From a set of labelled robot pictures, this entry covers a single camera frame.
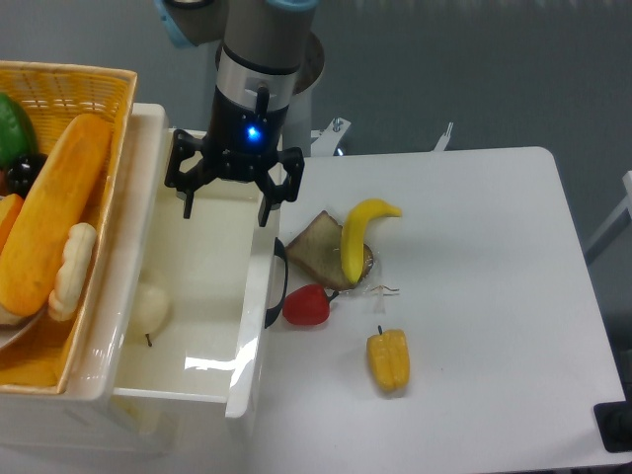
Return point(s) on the yellow bell pepper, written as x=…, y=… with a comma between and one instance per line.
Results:
x=388, y=359

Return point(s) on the metal plate in basket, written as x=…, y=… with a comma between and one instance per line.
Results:
x=10, y=334

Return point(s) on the white table bracket right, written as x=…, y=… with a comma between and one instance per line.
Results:
x=444, y=139

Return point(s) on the black drawer handle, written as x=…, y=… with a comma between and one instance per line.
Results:
x=280, y=283

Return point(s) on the green pepper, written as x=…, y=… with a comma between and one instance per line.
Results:
x=18, y=136

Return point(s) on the brown bread slice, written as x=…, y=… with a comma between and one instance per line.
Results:
x=316, y=251

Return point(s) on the white braided bread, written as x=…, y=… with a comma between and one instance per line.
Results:
x=70, y=278

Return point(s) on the pale white pear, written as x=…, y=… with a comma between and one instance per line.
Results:
x=149, y=311

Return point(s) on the white table bracket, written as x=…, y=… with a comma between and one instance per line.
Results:
x=444, y=139
x=330, y=141

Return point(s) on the white open upper drawer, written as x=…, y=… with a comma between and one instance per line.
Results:
x=215, y=268

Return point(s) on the orange fruit piece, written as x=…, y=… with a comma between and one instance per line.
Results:
x=10, y=207

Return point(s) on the orange baguette loaf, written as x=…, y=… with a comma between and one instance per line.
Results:
x=32, y=254

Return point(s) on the red bell pepper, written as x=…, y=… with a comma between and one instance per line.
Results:
x=309, y=305

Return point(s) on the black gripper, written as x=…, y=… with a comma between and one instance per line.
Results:
x=240, y=145

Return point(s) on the clear plastic wrapper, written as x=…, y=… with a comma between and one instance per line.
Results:
x=372, y=292

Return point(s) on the black device at corner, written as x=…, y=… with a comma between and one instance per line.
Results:
x=614, y=425

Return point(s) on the black grape cluster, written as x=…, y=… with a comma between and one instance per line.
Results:
x=22, y=174

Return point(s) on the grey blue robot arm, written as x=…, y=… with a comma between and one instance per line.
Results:
x=262, y=44

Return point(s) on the white drawer cabinet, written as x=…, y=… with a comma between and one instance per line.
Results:
x=89, y=414

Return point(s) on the white frame at right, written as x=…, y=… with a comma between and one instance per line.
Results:
x=612, y=226

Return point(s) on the yellow wicker basket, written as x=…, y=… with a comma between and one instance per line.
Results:
x=53, y=95

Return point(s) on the yellow banana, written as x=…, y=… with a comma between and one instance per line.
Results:
x=352, y=237

